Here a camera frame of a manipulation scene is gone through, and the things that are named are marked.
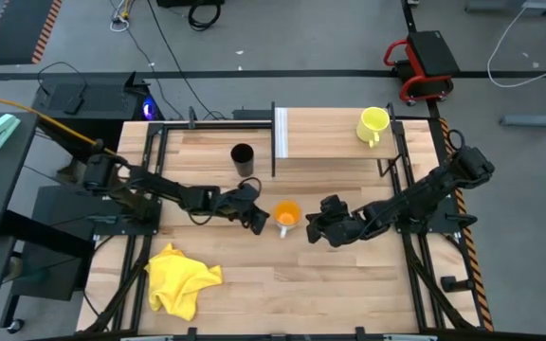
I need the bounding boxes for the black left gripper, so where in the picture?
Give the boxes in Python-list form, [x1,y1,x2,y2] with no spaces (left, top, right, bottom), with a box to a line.
[215,177,271,237]

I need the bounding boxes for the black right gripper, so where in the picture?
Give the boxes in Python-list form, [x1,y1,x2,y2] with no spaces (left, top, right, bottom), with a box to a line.
[304,193,374,249]

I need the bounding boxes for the white mug orange inside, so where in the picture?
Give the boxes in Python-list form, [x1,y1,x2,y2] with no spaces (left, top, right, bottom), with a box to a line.
[271,199,303,240]

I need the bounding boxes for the tall black cup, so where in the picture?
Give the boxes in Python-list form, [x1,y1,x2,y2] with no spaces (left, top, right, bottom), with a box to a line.
[229,143,256,178]

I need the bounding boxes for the pale yellow mug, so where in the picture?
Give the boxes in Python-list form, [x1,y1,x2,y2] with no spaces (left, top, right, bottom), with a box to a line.
[355,106,391,149]

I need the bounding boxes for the yellow cloth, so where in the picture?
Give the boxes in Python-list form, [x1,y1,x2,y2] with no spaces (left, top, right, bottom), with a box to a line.
[144,242,225,322]

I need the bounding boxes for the orange black hazard tape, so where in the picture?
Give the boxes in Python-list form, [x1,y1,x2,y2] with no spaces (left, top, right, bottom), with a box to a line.
[438,117,495,332]

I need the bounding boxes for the red black rolling stool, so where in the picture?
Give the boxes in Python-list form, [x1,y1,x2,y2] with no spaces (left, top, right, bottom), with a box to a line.
[383,30,462,107]

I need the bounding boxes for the black equipment cart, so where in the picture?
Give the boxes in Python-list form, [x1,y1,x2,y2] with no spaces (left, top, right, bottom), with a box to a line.
[0,184,97,332]

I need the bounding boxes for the black computer tower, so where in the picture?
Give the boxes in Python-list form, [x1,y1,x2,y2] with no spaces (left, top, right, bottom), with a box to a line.
[31,71,163,160]

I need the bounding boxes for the grey floor stand base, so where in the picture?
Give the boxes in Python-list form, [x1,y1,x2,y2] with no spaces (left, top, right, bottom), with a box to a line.
[499,100,546,129]

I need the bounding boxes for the mint green stapler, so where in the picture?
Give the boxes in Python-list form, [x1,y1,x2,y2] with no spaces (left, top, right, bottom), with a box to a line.
[0,113,22,151]

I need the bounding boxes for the black mat orange striped edge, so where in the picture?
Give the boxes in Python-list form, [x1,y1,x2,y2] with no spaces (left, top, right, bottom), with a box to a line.
[0,0,64,66]

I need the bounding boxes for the black table frame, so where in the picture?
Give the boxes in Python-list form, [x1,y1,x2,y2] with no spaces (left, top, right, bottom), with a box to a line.
[82,106,492,341]

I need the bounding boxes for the long black floor cable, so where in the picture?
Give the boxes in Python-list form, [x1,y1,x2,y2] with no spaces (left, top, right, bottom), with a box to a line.
[146,0,229,120]

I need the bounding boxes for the coiled black cable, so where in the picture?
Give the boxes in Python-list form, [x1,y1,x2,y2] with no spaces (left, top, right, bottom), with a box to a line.
[187,0,223,32]

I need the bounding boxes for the white floor cable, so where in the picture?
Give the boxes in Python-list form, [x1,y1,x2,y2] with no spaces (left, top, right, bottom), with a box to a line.
[486,0,546,89]

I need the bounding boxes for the white plug cable bundle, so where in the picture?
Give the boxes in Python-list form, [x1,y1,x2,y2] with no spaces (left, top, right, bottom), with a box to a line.
[109,0,137,33]

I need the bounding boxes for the yellow cable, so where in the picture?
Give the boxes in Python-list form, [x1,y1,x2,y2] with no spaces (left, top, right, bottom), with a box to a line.
[0,90,118,157]

